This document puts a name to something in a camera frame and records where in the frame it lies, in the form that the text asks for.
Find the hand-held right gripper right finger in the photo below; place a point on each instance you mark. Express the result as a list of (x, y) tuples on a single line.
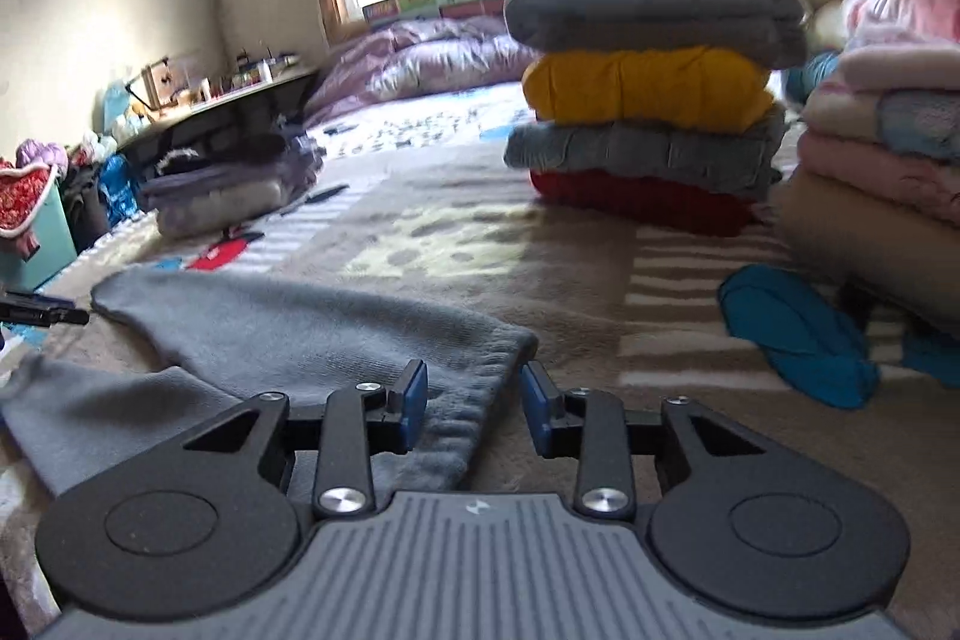
[(535, 404)]

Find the red floral cloth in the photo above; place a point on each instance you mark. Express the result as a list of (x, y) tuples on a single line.
[(22, 197)]

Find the folded dark grey sweater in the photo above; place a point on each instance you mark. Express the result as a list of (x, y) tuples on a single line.
[(652, 18)]

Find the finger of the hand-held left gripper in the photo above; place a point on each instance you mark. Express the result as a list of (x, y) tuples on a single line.
[(52, 313)]

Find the blue plastic bag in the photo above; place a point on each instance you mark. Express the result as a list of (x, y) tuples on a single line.
[(118, 183)]

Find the folded red sweater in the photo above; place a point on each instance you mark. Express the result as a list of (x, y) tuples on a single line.
[(645, 201)]

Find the purple quilt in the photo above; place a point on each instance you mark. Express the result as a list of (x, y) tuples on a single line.
[(420, 59)]

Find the stack of folded pastel blankets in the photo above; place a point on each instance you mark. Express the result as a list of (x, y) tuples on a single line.
[(877, 138)]

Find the low folding table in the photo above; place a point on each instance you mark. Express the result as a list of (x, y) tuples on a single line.
[(210, 104)]

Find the teal storage bin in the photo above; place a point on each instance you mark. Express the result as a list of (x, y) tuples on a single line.
[(34, 254)]

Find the folded light grey sweater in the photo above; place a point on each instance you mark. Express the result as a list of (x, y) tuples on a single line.
[(637, 153)]

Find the teal cloth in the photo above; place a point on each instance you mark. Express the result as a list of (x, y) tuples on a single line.
[(802, 332)]

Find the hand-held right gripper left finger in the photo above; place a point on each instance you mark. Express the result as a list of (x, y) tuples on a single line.
[(414, 396)]

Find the patterned beige blanket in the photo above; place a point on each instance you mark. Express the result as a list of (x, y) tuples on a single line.
[(525, 280)]

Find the folded yellow sweater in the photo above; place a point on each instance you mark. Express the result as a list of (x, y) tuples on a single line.
[(645, 89)]

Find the grey knit sweater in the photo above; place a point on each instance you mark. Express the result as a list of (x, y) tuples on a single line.
[(315, 340)]

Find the folded grey and purple clothes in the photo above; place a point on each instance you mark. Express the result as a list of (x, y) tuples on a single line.
[(225, 183)]

